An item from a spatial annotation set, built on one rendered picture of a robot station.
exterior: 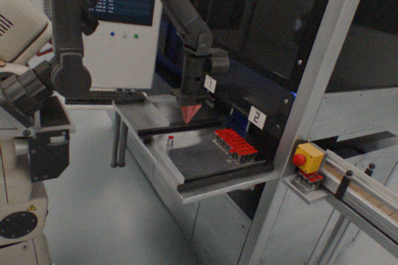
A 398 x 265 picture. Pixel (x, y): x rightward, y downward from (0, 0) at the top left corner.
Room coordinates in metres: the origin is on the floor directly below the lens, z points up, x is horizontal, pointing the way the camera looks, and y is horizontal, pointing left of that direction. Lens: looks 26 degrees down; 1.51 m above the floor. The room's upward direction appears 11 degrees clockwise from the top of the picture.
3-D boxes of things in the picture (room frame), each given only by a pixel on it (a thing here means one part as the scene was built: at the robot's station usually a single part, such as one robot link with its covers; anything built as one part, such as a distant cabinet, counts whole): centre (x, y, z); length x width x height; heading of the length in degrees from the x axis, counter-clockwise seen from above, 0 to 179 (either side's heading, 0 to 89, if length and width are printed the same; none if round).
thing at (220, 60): (0.85, 0.01, 1.29); 0.11 x 0.09 x 0.12; 125
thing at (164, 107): (1.32, 0.05, 0.90); 0.34 x 0.26 x 0.04; 126
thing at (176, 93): (0.82, 0.04, 1.20); 0.10 x 0.07 x 0.07; 125
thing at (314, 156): (0.91, -0.39, 1.00); 0.08 x 0.07 x 0.07; 126
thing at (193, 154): (0.98, -0.06, 0.90); 0.34 x 0.26 x 0.04; 125
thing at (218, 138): (1.03, -0.13, 0.90); 0.18 x 0.02 x 0.05; 35
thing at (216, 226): (2.07, -0.13, 0.44); 2.06 x 1.00 x 0.88; 36
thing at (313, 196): (0.93, -0.43, 0.87); 0.14 x 0.13 x 0.02; 126
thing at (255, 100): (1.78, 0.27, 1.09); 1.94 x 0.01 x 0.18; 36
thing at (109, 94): (1.44, 0.48, 0.82); 0.40 x 0.14 x 0.02; 115
